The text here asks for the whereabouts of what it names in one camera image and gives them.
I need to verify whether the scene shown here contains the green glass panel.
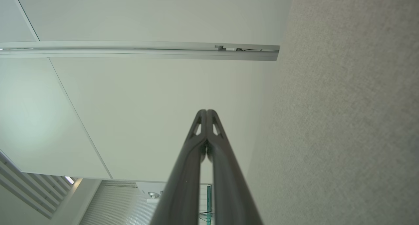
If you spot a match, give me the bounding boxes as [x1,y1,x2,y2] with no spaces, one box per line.
[197,184,213,225]

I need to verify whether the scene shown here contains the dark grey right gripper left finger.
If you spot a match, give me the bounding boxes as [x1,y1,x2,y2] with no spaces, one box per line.
[149,109,208,225]

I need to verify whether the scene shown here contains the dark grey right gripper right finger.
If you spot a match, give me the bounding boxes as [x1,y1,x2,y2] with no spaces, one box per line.
[206,109,264,225]

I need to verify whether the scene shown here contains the round ceiling spotlight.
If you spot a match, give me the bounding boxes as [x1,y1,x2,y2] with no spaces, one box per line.
[146,191,161,204]

